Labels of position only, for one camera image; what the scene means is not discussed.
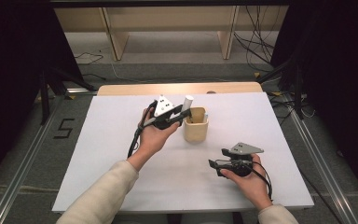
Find beige pen holder cup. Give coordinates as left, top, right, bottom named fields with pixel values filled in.
left=183, top=106, right=210, bottom=144

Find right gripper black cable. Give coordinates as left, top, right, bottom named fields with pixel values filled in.
left=248, top=161, right=274, bottom=202

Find short thick white cylinder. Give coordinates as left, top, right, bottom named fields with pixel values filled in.
left=181, top=94, right=195, bottom=114

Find dark curtain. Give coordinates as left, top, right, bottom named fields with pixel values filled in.
left=0, top=0, right=85, bottom=190
left=269, top=0, right=358, bottom=197

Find person's left hand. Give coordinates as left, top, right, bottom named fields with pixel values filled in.
left=126, top=107, right=181, bottom=172

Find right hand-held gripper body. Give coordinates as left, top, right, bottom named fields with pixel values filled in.
left=227, top=142, right=265, bottom=177

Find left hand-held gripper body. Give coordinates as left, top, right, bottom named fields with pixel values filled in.
left=143, top=94, right=178, bottom=130

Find light wooden shelf unit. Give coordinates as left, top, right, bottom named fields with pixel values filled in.
left=54, top=6, right=290, bottom=62

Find white table cover sheet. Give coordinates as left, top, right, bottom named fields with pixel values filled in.
left=51, top=91, right=315, bottom=214

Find aluminium floor rail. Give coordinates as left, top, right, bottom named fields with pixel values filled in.
left=283, top=92, right=358, bottom=224
left=0, top=88, right=99, bottom=224

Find person's right hand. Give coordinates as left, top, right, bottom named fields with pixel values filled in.
left=220, top=153, right=274, bottom=212

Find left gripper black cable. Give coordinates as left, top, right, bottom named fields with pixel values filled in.
left=127, top=100, right=158, bottom=159

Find black stand legs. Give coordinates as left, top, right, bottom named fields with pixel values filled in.
left=255, top=55, right=306, bottom=120
left=38, top=66, right=97, bottom=125

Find thin black floor cable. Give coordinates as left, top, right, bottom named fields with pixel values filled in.
left=74, top=51, right=104, bottom=65

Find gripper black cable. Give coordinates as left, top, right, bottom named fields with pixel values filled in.
left=248, top=161, right=274, bottom=202
left=127, top=100, right=158, bottom=159

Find bundle of black cables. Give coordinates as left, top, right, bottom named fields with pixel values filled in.
left=232, top=6, right=276, bottom=73

